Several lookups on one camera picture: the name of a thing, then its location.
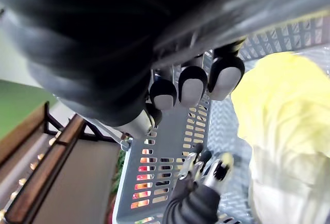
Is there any brown wooden display rack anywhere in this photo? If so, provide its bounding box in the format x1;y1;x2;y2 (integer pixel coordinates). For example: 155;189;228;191
0;100;123;224

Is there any yellow napa cabbage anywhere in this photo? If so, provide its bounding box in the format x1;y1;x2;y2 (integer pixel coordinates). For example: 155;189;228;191
230;51;330;224

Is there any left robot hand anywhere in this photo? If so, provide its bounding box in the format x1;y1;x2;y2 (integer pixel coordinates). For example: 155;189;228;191
162;144;235;224

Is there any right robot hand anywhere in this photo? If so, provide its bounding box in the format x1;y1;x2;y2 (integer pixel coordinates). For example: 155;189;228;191
0;0;246;135

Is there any grey plastic shopping basket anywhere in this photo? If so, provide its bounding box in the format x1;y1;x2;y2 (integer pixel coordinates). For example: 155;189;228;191
112;0;330;224

